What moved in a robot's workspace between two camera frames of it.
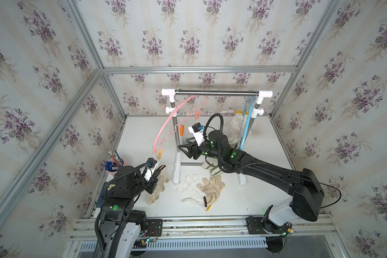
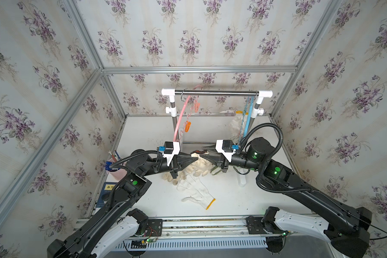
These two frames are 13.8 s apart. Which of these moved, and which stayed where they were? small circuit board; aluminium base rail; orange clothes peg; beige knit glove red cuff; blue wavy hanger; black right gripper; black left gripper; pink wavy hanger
Moved: orange clothes peg; black left gripper; black right gripper; beige knit glove red cuff; pink wavy hanger
Stayed: aluminium base rail; blue wavy hanger; small circuit board
